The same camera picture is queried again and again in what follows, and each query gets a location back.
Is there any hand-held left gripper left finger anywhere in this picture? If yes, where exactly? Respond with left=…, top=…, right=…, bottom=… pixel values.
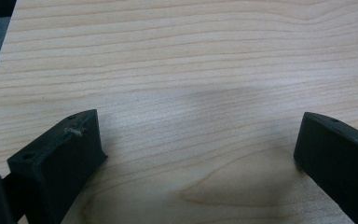
left=7, top=108, right=109, bottom=224

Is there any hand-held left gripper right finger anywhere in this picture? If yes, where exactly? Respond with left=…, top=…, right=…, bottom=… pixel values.
left=293, top=111, right=358, bottom=224

